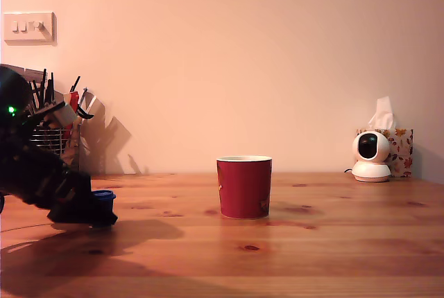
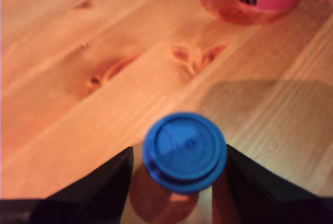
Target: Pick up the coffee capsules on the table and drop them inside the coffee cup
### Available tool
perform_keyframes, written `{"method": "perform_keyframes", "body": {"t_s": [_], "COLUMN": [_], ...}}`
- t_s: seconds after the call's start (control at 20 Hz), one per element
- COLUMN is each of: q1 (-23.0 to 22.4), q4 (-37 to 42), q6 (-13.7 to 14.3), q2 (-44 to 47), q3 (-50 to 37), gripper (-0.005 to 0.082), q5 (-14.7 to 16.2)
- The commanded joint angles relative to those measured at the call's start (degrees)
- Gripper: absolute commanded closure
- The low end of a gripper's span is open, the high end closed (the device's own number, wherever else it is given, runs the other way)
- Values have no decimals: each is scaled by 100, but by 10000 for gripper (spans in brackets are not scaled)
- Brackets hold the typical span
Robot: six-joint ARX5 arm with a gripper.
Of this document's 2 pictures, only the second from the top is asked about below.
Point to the blue coffee capsule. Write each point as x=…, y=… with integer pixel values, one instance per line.
x=184, y=153

